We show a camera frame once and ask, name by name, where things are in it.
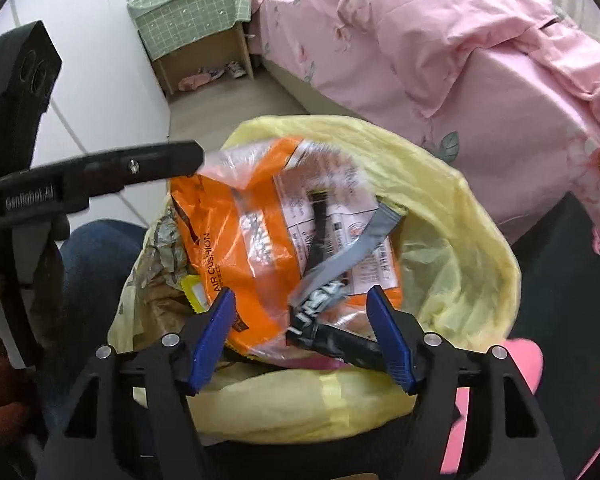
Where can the yellow trash bag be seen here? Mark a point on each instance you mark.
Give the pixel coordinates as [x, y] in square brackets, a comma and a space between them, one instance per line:
[460, 260]

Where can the green checked cloth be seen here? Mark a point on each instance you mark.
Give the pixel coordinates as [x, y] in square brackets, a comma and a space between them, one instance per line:
[190, 10]

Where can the orange clear plastic packet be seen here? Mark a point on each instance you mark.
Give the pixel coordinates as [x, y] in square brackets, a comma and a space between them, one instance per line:
[240, 240]

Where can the white patterned slipper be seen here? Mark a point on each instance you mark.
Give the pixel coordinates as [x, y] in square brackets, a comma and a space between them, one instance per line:
[235, 68]

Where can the brown printed paper bag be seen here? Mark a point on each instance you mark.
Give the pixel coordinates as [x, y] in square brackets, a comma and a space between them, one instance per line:
[160, 270]

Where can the pink floral duvet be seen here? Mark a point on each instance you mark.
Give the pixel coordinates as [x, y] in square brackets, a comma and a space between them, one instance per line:
[420, 25]

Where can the small yellow packet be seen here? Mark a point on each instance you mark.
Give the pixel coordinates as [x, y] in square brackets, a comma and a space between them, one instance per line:
[194, 295]

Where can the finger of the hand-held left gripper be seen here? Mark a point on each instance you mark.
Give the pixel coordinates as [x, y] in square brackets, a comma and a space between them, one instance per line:
[150, 165]

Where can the bed with pink sheet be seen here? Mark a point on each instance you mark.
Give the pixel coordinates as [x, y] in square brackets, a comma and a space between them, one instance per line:
[520, 125]

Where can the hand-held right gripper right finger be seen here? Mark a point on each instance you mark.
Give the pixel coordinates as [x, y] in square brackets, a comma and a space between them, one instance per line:
[390, 340]

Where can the pink slipper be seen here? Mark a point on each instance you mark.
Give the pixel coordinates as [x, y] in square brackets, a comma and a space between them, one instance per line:
[196, 81]

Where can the black grey snack packet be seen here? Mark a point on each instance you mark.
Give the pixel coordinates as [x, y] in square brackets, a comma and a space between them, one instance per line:
[330, 335]

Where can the wooden nightstand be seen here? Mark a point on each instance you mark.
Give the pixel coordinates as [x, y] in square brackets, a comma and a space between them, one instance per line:
[205, 57]

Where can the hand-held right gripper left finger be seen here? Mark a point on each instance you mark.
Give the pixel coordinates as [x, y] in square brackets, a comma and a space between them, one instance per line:
[212, 340]

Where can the white wardrobe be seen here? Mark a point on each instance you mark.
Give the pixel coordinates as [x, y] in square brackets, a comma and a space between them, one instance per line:
[105, 85]

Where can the person's jeans leg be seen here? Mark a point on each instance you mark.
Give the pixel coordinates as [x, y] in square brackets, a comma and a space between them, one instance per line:
[100, 270]

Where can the black heart-print table mat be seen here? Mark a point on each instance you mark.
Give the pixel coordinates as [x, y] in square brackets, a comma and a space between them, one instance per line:
[555, 310]

